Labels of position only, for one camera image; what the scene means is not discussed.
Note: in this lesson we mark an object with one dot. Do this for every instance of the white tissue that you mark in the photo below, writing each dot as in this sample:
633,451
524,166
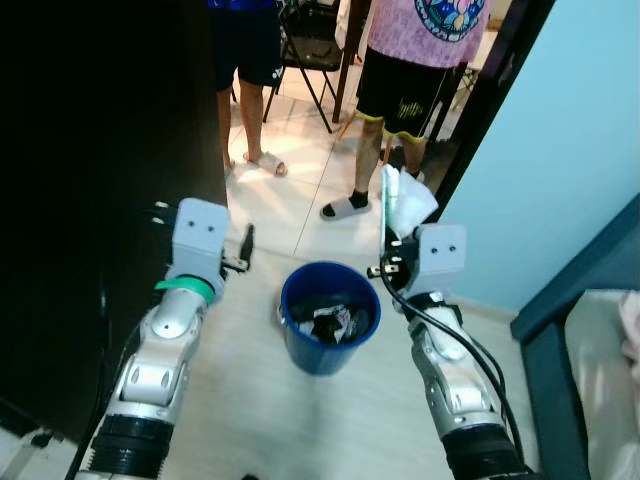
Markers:
410,205

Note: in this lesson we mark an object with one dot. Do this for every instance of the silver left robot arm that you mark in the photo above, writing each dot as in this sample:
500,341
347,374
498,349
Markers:
160,350

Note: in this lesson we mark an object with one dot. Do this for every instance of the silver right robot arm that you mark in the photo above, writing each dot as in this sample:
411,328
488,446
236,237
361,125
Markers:
450,370

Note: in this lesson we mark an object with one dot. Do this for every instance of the rubbish in bucket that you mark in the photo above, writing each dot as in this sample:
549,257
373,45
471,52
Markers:
330,322

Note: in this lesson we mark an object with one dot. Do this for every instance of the blue waste bucket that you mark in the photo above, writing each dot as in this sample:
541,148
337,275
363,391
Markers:
320,355

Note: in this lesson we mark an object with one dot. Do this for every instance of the person in pink shirt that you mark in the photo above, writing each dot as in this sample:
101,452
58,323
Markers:
420,80

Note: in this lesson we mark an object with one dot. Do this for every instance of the person in blue shorts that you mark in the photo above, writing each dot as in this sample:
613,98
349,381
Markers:
250,50

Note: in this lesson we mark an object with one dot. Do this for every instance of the dark door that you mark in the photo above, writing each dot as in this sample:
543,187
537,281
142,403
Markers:
100,100

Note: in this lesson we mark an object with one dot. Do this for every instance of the black folding chair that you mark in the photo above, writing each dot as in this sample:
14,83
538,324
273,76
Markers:
310,45

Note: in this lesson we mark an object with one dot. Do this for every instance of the cream bed sheet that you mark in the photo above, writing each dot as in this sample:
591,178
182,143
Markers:
595,400

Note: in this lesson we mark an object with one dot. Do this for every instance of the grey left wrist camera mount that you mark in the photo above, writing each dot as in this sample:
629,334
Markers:
200,235

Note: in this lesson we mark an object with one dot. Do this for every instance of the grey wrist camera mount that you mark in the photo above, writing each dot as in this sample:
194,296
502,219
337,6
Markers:
200,235
440,255

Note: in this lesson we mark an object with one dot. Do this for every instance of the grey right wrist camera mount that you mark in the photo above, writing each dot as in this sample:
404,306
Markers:
440,255

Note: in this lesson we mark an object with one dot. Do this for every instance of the dark door frame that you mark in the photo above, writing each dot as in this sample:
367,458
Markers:
490,100

